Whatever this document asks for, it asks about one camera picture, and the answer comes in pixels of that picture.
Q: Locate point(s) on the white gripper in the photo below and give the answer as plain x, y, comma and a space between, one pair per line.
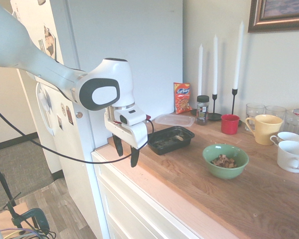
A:
137, 135

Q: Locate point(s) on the brown square cereal pieces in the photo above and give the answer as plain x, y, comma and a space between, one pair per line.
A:
224, 161

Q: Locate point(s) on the green ceramic bowl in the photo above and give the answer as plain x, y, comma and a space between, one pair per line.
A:
224, 171

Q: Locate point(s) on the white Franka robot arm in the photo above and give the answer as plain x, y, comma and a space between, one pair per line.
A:
52, 72

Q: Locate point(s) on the black plastic food tray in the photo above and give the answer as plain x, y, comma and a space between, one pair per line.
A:
164, 142

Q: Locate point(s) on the white drawer cabinet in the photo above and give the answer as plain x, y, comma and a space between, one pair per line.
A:
129, 204

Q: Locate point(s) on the clear plastic container lid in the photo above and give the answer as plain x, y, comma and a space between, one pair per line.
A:
174, 120

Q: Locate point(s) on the dark arched fridge magnet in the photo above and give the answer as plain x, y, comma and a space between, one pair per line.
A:
69, 114

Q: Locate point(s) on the small rectangular fridge magnet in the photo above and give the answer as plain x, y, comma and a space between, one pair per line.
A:
60, 122

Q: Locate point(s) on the round fridge magnet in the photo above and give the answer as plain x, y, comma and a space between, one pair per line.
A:
63, 109

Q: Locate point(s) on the orange snack chips bag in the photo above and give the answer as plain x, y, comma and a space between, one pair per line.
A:
182, 98

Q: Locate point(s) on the black candle holder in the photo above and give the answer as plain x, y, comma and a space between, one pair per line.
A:
234, 102
193, 112
215, 115

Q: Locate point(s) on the spice jar with black lid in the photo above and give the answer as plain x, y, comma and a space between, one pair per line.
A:
202, 112

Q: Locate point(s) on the red mug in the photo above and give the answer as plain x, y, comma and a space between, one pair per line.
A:
229, 125

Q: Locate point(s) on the short white taper candle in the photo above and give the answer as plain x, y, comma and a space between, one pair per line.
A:
200, 69

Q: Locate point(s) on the green clamp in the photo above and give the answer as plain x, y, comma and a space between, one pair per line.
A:
37, 216

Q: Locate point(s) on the grey floor rug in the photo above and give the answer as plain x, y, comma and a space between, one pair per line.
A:
17, 169

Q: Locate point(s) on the white refrigerator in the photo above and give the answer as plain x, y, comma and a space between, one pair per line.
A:
127, 37

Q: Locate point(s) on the medium white taper candle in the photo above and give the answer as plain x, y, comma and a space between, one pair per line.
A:
215, 64

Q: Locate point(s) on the large photo fridge magnet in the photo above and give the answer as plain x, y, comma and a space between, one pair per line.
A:
49, 42

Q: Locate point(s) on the clear drinking glass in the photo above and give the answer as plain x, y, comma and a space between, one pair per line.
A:
295, 124
254, 110
275, 111

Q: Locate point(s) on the small photo fridge magnet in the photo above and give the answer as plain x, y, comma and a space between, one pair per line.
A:
41, 46

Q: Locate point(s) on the yellow mug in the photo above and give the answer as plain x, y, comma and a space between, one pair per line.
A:
266, 132

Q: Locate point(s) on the tall white taper candle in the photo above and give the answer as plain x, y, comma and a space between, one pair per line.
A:
238, 54

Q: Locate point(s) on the small white cup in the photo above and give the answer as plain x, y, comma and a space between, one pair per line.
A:
287, 137

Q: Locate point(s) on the large white cup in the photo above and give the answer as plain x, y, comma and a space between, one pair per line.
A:
290, 156

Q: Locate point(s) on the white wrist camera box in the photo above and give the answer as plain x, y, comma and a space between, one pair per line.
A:
134, 116

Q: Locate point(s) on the black camera stand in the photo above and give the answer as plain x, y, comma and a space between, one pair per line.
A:
2, 181

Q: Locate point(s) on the framed picture with brown frame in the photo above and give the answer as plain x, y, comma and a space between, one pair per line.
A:
276, 15

